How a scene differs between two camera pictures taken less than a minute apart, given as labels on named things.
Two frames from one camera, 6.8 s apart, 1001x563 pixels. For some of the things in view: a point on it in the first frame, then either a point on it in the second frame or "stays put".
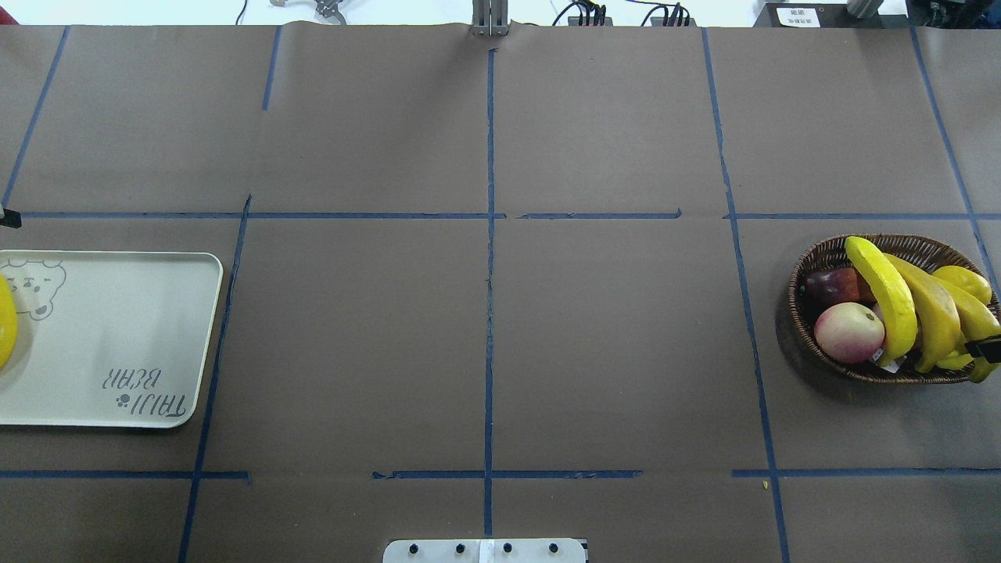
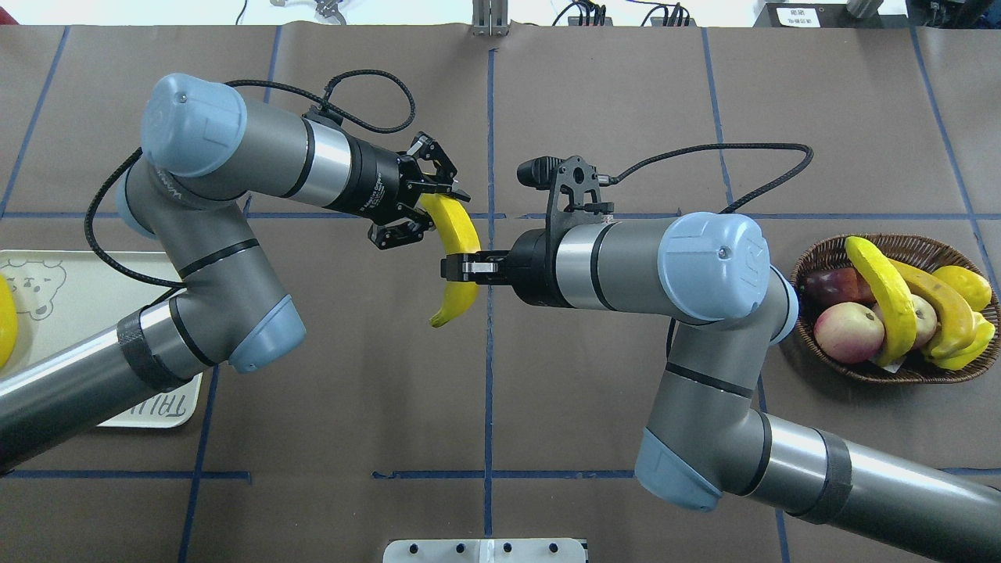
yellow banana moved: (976, 323) -> (453, 217)
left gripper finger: (988, 348) -> (381, 181)
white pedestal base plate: (486, 550) stays put
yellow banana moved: (8, 321) stays put
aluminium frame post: (489, 18) stays put
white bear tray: (109, 338) stays put
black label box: (813, 16) stays put
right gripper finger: (12, 218) -> (531, 265)
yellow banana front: (897, 302) stays put
